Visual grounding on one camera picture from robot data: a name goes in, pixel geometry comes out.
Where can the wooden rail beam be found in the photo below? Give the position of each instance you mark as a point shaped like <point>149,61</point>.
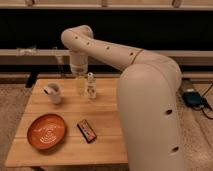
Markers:
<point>48,57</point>

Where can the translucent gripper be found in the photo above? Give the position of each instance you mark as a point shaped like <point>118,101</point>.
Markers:
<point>81,83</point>

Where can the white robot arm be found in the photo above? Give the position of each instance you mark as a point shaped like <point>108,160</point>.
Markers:
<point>146,98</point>

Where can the white mug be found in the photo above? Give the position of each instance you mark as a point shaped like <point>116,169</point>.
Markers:
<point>53,92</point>

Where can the wooden table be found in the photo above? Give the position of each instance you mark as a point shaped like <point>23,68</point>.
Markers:
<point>101,114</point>

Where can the dark blue power adapter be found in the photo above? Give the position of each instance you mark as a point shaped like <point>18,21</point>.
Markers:
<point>192,99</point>

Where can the white spice bottle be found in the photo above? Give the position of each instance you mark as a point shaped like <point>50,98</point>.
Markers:
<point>91,86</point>

